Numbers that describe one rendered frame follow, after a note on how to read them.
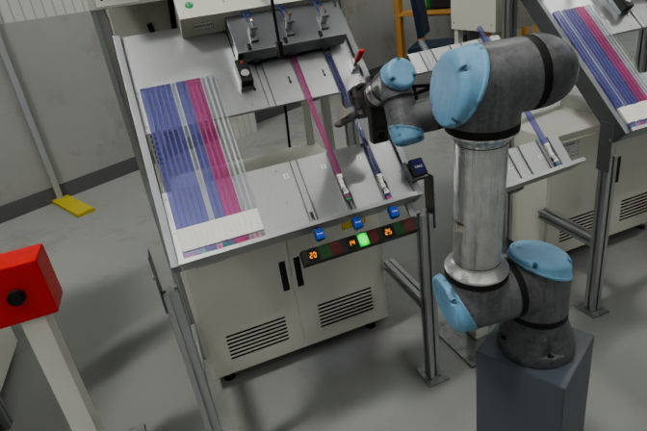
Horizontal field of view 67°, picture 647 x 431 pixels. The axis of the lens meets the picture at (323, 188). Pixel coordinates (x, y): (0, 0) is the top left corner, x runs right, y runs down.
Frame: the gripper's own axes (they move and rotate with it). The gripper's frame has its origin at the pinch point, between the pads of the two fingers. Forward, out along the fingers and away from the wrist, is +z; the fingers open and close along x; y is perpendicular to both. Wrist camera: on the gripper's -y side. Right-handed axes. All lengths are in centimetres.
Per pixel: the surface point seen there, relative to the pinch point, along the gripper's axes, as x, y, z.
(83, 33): 92, 163, 246
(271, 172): 28.6, -8.2, -1.3
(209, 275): 52, -31, 32
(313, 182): 18.5, -13.9, -2.8
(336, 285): 9, -48, 42
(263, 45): 20.0, 28.9, 2.1
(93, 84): 96, 129, 263
